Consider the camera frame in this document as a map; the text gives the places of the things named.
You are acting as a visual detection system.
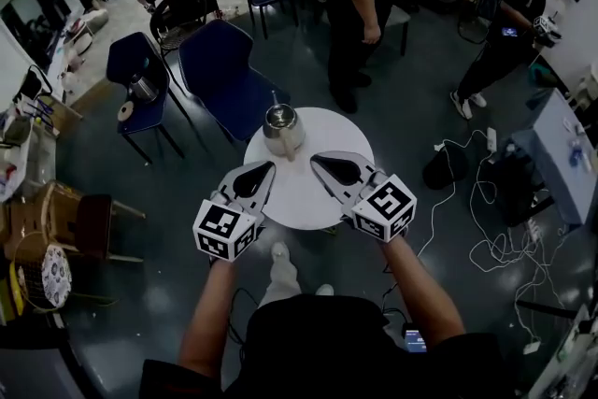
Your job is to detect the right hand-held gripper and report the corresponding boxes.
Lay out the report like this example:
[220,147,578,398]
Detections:
[309,151,419,245]

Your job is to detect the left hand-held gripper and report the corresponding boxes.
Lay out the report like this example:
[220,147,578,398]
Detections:
[192,160,278,264]

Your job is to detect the steel kettle with cream handle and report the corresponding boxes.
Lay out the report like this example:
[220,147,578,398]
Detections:
[262,103,307,163]

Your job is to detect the person's left forearm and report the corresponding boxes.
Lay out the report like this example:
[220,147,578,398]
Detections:
[177,257,240,380]

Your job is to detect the person's right forearm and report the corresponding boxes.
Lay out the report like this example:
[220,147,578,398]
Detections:
[380,232,468,349]

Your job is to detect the black bag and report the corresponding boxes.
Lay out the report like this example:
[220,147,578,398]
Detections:
[421,143,470,192]

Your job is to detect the person's leg in white trousers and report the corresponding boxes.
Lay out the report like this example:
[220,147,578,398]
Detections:
[257,249,303,308]

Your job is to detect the large blue chair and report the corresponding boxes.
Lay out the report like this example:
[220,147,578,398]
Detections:
[178,18,292,146]

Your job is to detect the blue chair with black legs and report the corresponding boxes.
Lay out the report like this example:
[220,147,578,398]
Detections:
[106,31,197,165]

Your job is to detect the black round-back chair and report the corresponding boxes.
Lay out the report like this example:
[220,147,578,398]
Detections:
[149,0,209,57]

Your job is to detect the person's black shirt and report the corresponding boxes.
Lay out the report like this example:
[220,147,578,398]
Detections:
[138,293,513,399]

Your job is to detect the phone with lit screen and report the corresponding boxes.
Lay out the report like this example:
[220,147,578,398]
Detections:
[402,327,428,354]

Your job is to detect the wooden chair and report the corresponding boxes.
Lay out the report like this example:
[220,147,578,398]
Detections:
[4,179,147,265]

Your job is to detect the light blue table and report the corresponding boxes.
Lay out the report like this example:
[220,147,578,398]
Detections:
[510,87,598,228]

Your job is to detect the black cable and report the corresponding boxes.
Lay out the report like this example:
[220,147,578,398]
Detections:
[225,287,261,349]

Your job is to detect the white cable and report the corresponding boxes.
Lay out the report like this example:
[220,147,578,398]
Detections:
[417,128,569,349]

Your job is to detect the wire basket with floral cloth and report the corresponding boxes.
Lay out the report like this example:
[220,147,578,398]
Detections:
[7,230,74,315]

